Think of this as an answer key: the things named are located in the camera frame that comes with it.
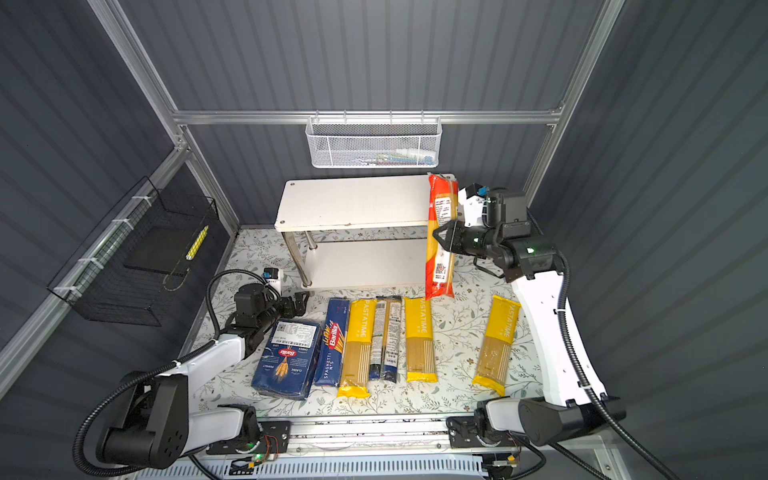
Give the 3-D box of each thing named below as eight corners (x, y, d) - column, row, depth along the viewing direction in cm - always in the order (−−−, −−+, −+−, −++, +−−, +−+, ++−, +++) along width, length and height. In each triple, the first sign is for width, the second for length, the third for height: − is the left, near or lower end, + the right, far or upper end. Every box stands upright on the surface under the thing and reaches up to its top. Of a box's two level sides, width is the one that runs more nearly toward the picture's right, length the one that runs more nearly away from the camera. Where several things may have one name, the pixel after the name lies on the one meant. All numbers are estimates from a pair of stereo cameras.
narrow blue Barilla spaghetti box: (317, 386, 83) (314, 382, 80) (330, 303, 100) (327, 297, 97) (341, 386, 83) (339, 382, 80) (349, 303, 100) (348, 297, 97)
